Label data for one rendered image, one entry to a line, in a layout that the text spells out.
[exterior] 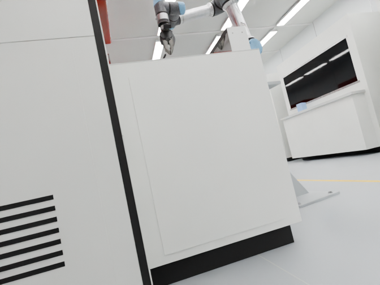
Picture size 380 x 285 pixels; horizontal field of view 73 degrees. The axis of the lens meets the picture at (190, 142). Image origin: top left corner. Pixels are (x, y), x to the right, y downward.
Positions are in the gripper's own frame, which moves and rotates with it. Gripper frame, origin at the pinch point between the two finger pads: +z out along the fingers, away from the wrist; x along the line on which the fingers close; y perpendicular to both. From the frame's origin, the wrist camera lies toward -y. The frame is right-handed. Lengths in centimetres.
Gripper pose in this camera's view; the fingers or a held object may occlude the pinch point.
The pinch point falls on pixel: (170, 52)
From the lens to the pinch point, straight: 161.0
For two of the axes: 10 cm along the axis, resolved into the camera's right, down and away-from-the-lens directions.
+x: -9.6, 1.9, -2.0
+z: 2.1, 9.7, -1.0
